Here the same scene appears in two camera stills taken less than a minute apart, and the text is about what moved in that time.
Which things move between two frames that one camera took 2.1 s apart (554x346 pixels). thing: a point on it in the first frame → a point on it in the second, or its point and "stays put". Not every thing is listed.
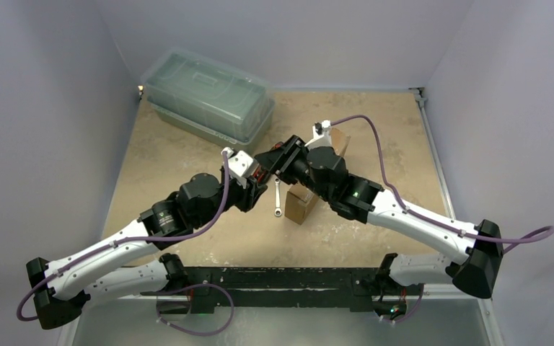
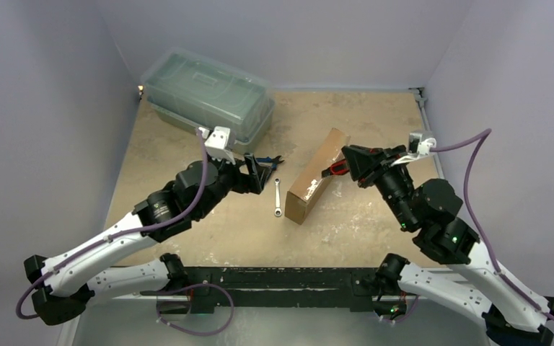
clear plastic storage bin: [230, 105] stays put
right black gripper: [286, 151] → [373, 166]
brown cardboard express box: [299, 202] stays put
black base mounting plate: [220, 288] stays put
